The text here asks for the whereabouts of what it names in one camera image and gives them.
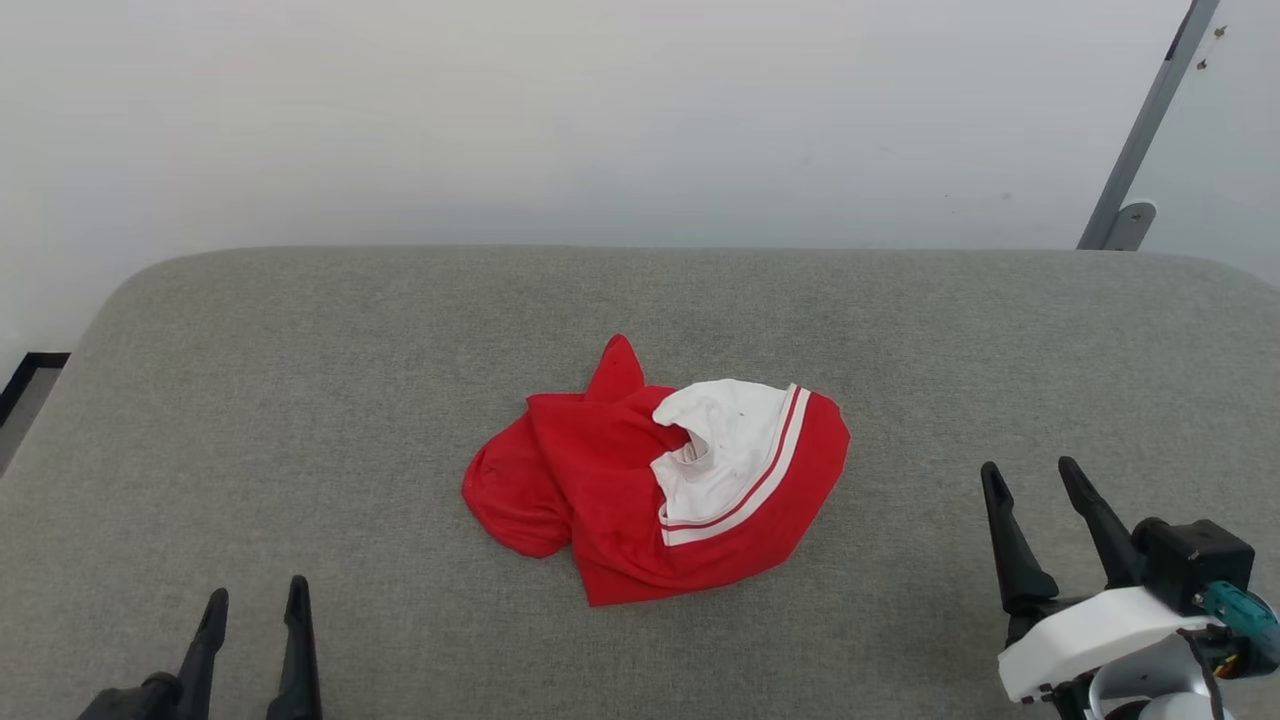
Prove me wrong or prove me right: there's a black baseboard strip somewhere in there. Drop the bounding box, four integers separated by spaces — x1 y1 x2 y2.
0 351 71 428

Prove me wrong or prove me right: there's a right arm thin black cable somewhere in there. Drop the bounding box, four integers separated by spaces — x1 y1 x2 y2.
1177 627 1227 720

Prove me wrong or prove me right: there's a grey rounded pole bracket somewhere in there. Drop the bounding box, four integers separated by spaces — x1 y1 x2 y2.
1104 201 1158 252

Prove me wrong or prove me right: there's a red and white garment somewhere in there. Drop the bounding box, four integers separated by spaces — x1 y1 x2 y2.
461 334 852 608

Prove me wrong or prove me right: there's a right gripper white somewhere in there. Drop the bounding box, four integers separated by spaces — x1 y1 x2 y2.
980 455 1215 704

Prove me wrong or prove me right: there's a grey slanted metal pole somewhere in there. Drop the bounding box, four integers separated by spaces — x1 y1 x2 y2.
1077 0 1222 251

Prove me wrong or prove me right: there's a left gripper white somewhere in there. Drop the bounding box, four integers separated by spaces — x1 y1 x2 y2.
78 575 324 720

